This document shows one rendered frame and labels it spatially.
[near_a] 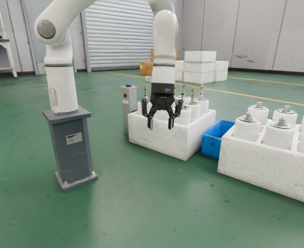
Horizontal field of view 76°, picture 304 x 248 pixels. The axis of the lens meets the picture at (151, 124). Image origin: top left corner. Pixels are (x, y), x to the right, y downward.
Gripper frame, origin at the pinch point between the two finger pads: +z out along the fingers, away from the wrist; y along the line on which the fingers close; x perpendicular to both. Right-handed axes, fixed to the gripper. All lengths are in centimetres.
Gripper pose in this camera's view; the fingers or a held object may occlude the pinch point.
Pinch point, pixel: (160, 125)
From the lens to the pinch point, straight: 66.1
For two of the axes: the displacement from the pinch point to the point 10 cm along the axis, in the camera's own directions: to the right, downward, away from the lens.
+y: 9.6, -0.1, 2.7
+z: -0.5, 9.8, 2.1
